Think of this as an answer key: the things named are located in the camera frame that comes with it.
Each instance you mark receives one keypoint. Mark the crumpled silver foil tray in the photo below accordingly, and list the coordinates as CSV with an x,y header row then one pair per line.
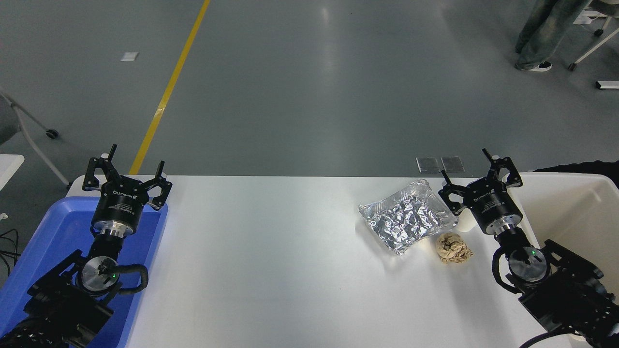
x,y
406,217

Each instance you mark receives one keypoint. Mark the white paper scrap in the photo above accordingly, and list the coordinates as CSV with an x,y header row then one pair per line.
x,y
129,56

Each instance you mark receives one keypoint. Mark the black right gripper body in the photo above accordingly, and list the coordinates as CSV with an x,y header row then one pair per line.
x,y
494,207

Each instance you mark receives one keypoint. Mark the white flat bar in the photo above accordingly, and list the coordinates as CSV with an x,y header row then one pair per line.
x,y
607,85

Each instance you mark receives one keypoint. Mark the crumpled tan paper ball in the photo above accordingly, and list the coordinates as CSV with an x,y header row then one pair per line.
x,y
453,248

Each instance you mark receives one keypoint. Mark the large pale plastic bin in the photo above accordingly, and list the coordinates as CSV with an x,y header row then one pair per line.
x,y
566,208

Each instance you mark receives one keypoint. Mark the white paper cup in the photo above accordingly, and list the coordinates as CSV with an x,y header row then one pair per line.
x,y
466,224

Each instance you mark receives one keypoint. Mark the grey metal floor plate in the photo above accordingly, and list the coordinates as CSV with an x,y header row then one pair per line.
x,y
452,164
428,164

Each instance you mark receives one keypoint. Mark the small white table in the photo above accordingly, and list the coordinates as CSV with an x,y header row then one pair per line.
x,y
7,169

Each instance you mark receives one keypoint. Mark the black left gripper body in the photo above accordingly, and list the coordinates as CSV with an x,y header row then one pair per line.
x,y
117,207

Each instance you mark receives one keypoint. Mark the grey wheeled chair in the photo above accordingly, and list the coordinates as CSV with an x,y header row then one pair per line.
x,y
29,130

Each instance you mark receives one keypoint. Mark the white wheeled chair base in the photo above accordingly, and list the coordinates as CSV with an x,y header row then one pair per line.
x,y
597,38

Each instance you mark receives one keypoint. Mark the blue plastic tray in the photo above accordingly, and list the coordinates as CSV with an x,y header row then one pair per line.
x,y
63,227

